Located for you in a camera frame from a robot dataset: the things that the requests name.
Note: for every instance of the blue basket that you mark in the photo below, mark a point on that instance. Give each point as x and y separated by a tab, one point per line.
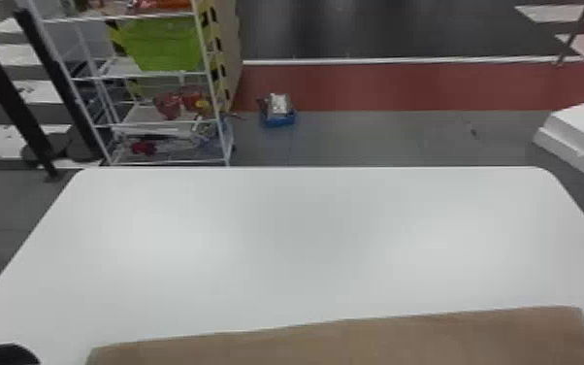
278	113

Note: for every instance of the cardboard box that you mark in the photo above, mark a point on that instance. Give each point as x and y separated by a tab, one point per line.
353	342

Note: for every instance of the green basket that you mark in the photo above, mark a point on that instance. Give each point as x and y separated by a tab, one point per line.
162	46

